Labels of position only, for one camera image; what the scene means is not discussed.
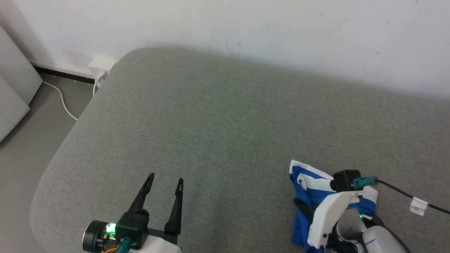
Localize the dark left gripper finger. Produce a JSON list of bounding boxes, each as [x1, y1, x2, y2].
[[128, 173, 155, 214], [164, 177, 184, 235]]

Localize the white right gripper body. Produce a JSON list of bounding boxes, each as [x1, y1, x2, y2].
[[307, 186, 379, 251]]

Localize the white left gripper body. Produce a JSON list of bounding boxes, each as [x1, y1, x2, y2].
[[82, 220, 184, 253]]

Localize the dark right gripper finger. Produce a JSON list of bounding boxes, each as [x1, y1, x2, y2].
[[293, 197, 315, 224]]

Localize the blue shorts with white trim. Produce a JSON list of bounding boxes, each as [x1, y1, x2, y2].
[[289, 160, 378, 253]]

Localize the grey fabric sofa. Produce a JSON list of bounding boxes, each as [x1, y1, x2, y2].
[[30, 47, 450, 253]]

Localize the dark baseboard strip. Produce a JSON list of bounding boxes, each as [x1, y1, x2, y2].
[[30, 60, 96, 85]]

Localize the light grey furniture panel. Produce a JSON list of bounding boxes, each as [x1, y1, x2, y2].
[[0, 26, 43, 105], [0, 76, 31, 143]]

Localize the left camera cable teal connector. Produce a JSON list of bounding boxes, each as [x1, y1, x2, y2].
[[105, 237, 133, 253]]

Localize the camera cable teal connector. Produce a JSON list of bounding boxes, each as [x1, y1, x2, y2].
[[353, 176, 450, 214], [105, 237, 133, 253]]

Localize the right camera cable teal connector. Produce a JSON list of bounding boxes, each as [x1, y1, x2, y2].
[[353, 176, 450, 214]]

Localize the white cable label tag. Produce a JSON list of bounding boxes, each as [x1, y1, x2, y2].
[[410, 197, 428, 216]]

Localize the white power cord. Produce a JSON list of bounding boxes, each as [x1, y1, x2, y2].
[[43, 81, 78, 121]]

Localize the white plug with cord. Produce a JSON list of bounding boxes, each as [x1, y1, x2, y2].
[[92, 71, 109, 96]]

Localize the white wall socket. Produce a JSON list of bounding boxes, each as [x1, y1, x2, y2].
[[88, 56, 116, 72]]

